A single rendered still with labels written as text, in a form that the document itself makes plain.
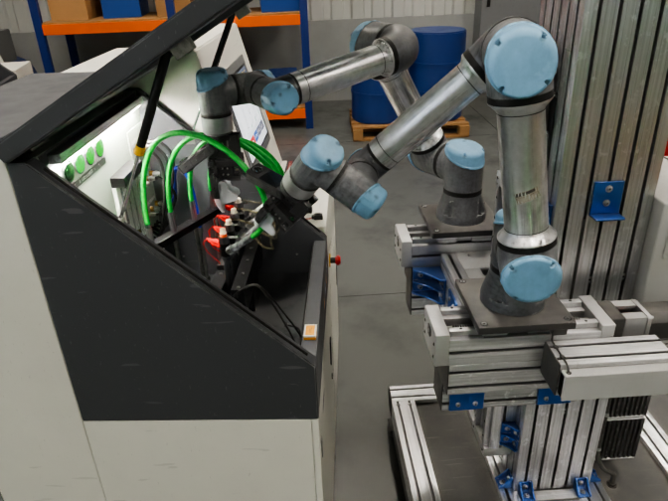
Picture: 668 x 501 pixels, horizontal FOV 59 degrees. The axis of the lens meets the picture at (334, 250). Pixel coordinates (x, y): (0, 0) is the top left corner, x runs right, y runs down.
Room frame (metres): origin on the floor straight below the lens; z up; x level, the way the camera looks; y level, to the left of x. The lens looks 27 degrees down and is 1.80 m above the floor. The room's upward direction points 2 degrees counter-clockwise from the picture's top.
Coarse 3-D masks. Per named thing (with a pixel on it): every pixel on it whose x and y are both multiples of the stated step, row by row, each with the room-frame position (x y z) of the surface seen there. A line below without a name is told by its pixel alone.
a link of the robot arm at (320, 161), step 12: (312, 144) 1.11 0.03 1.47; (324, 144) 1.12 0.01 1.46; (336, 144) 1.13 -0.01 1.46; (300, 156) 1.13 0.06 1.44; (312, 156) 1.09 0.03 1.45; (324, 156) 1.09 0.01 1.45; (336, 156) 1.11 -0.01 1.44; (300, 168) 1.12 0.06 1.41; (312, 168) 1.10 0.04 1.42; (324, 168) 1.09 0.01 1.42; (336, 168) 1.11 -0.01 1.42; (300, 180) 1.13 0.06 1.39; (312, 180) 1.12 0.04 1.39; (324, 180) 1.10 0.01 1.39
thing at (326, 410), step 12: (324, 336) 1.44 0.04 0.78; (324, 348) 1.41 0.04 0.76; (324, 360) 1.38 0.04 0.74; (324, 372) 1.36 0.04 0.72; (324, 384) 1.34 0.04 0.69; (324, 396) 1.31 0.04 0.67; (324, 408) 1.29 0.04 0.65; (324, 420) 1.26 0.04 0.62; (324, 432) 1.24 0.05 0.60; (324, 444) 1.22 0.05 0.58; (324, 456) 1.20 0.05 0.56; (324, 468) 1.17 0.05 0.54; (324, 480) 1.15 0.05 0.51; (324, 492) 1.13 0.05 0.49
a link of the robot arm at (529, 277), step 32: (512, 32) 1.03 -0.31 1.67; (544, 32) 1.03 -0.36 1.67; (512, 64) 1.02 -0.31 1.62; (544, 64) 1.01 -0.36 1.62; (512, 96) 1.01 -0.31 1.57; (544, 96) 1.03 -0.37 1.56; (512, 128) 1.04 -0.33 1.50; (544, 128) 1.05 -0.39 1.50; (512, 160) 1.04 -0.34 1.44; (544, 160) 1.05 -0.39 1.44; (512, 192) 1.04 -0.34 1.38; (544, 192) 1.04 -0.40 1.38; (512, 224) 1.05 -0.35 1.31; (544, 224) 1.04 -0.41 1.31; (512, 256) 1.03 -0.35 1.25; (544, 256) 1.01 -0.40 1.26; (512, 288) 1.01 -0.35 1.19; (544, 288) 1.00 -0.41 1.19
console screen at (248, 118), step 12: (240, 60) 2.33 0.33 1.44; (228, 72) 2.09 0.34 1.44; (240, 72) 2.26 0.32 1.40; (240, 108) 2.07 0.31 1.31; (252, 108) 2.26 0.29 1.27; (240, 120) 2.01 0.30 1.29; (252, 120) 2.19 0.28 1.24; (252, 132) 2.13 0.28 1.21; (264, 132) 2.32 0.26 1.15; (264, 144) 2.26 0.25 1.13; (252, 156) 2.01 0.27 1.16
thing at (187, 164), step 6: (210, 144) 1.43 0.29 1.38; (198, 150) 1.45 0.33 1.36; (204, 150) 1.42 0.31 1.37; (210, 150) 1.42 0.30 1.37; (216, 150) 1.43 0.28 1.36; (192, 156) 1.42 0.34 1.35; (198, 156) 1.42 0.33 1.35; (204, 156) 1.42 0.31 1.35; (180, 162) 1.44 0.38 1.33; (186, 162) 1.42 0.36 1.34; (192, 162) 1.42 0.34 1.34; (198, 162) 1.42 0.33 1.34; (180, 168) 1.42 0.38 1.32; (186, 168) 1.42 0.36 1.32; (192, 168) 1.44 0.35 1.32
